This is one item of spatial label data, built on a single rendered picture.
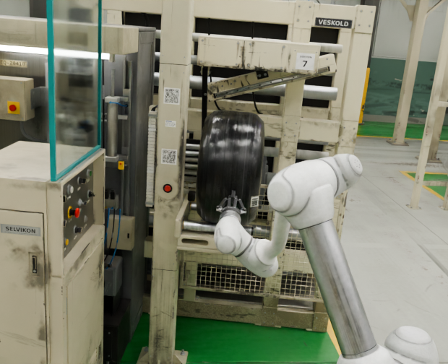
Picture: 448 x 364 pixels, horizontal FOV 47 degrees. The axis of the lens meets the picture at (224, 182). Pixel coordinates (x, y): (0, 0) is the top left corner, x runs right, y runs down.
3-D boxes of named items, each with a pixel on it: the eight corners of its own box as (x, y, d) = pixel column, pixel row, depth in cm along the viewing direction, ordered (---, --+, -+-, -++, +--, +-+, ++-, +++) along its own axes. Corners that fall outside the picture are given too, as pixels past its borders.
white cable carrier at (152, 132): (145, 206, 258) (148, 111, 245) (147, 203, 263) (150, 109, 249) (154, 207, 258) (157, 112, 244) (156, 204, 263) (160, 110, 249)
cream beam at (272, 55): (196, 66, 261) (198, 35, 257) (201, 62, 285) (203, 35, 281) (317, 76, 259) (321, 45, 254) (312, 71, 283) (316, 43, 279)
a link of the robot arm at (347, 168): (316, 165, 170) (290, 172, 161) (358, 140, 157) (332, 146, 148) (333, 201, 168) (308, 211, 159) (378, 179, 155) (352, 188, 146)
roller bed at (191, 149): (167, 193, 296) (169, 142, 287) (170, 185, 310) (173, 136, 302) (201, 196, 295) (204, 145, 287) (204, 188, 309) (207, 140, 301)
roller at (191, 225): (180, 227, 250) (181, 218, 251) (181, 230, 254) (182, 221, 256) (253, 234, 248) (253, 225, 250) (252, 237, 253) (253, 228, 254)
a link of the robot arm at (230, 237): (209, 226, 206) (234, 246, 209) (206, 246, 192) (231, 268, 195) (228, 209, 202) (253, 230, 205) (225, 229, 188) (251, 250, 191)
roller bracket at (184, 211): (174, 237, 249) (175, 219, 246) (185, 210, 287) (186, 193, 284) (181, 238, 248) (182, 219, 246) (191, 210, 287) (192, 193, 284)
